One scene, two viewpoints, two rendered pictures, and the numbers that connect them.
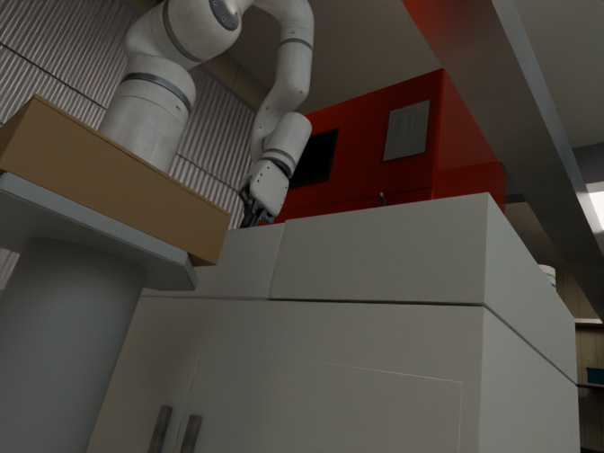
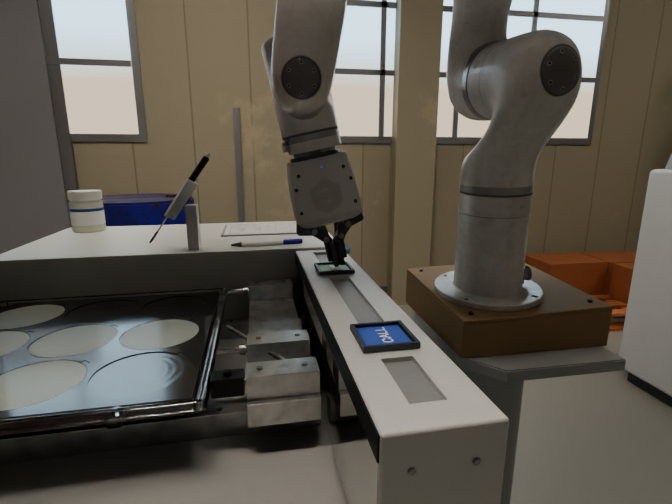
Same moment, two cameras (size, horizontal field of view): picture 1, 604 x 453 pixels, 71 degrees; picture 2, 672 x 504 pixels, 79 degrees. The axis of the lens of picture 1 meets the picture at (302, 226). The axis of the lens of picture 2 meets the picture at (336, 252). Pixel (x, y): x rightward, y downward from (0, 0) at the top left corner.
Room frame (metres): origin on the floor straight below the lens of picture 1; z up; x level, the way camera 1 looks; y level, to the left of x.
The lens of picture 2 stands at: (1.35, 0.48, 1.14)
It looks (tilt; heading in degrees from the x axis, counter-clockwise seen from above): 13 degrees down; 216
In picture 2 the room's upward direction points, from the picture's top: straight up
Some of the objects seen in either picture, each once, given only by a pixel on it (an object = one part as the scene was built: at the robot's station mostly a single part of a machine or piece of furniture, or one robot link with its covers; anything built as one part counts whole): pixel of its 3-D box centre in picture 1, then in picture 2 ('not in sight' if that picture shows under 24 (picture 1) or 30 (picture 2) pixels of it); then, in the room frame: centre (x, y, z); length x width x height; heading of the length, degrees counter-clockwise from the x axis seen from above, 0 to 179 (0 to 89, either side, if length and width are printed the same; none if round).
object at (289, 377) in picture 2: not in sight; (282, 376); (1.05, 0.19, 0.89); 0.08 x 0.03 x 0.03; 137
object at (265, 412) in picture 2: not in sight; (275, 341); (0.94, 0.07, 0.87); 0.36 x 0.08 x 0.03; 47
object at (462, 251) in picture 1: (444, 309); (192, 267); (0.81, -0.31, 0.89); 0.62 x 0.35 x 0.14; 137
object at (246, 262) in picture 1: (199, 271); (352, 344); (0.93, 0.20, 0.89); 0.55 x 0.09 x 0.14; 47
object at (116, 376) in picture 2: not in sight; (74, 341); (1.15, -0.10, 0.90); 0.34 x 0.34 x 0.01; 47
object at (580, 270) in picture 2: not in sight; (607, 287); (-2.20, 0.43, 0.19); 1.05 x 0.72 x 0.38; 136
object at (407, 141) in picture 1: (381, 204); not in sight; (1.67, -0.32, 1.52); 0.81 x 0.75 x 0.60; 47
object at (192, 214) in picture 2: not in sight; (182, 214); (0.90, -0.20, 1.03); 0.06 x 0.04 x 0.13; 137
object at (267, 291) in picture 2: not in sight; (270, 288); (0.83, -0.05, 0.89); 0.08 x 0.03 x 0.03; 137
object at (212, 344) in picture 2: not in sight; (215, 331); (1.01, 0.03, 0.90); 0.38 x 0.01 x 0.01; 47
